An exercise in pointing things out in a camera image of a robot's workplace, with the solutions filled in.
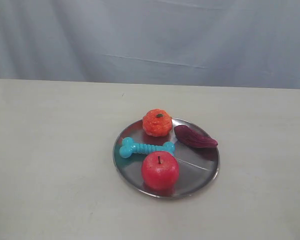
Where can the orange toy pumpkin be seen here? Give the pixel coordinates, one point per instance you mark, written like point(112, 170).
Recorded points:
point(157, 123)

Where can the pale blue backdrop cloth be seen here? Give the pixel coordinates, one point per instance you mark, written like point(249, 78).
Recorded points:
point(232, 43)

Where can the red toy apple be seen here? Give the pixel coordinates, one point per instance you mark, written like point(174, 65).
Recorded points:
point(160, 170)

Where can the turquoise toy bone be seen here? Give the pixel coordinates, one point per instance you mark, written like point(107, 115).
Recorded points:
point(129, 147)

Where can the round steel divided plate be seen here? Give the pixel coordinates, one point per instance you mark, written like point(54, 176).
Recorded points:
point(198, 167)

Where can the purple toy sweet potato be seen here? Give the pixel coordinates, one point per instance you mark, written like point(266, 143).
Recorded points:
point(193, 139)

